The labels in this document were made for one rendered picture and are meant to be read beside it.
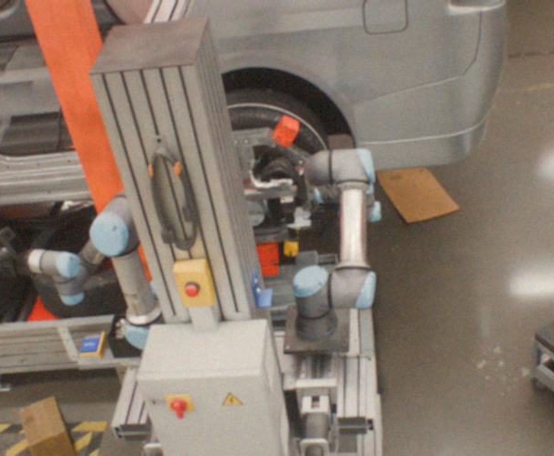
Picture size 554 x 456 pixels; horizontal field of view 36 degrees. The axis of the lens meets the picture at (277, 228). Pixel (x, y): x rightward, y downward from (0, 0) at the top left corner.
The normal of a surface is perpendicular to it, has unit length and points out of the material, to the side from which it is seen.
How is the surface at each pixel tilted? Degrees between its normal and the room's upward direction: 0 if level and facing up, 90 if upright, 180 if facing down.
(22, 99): 55
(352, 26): 90
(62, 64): 90
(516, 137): 0
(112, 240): 82
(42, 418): 0
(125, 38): 0
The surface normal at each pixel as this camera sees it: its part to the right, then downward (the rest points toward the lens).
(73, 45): -0.04, 0.61
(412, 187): -0.13, -0.76
